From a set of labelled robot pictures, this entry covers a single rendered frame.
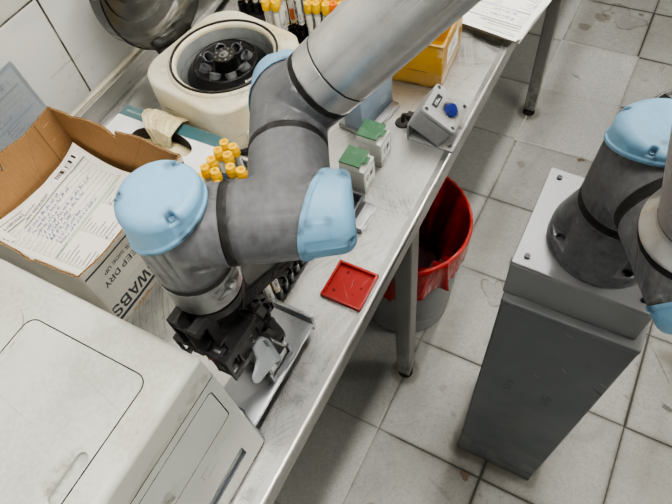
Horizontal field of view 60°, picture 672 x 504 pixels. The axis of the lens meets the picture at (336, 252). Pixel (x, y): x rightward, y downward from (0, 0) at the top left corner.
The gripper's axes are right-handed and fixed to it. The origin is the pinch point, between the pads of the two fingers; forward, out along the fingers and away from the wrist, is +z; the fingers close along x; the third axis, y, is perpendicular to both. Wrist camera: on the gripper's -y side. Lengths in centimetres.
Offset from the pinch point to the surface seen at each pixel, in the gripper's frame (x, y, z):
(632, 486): 69, -35, 97
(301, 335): 2.5, -5.2, 5.0
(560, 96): 13, -167, 97
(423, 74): -3, -62, 6
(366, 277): 5.6, -19.4, 8.8
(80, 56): -60, -34, -4
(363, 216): 0.4, -29.0, 7.6
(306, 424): 8.1, 4.6, 9.1
